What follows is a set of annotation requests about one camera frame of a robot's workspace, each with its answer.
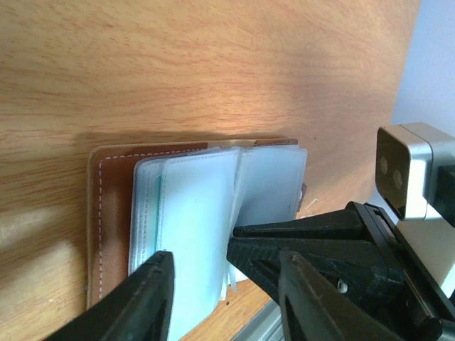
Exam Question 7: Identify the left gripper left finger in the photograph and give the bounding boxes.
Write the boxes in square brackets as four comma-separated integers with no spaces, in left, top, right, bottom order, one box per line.
[46,251,174,340]

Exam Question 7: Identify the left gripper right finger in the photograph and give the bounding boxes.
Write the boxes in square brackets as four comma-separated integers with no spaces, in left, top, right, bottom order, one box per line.
[279,249,401,340]

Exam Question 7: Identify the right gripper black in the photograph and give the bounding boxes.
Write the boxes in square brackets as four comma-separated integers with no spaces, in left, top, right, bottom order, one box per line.
[227,202,454,340]

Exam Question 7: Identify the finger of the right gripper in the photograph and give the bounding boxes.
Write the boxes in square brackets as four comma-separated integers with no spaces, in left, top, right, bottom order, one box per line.
[232,202,373,243]

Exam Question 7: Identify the brown leather card holder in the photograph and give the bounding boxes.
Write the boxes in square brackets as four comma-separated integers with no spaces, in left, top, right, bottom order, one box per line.
[87,139,307,340]

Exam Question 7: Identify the aluminium rail frame front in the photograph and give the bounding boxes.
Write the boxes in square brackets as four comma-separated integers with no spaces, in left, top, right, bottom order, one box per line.
[232,301,284,341]

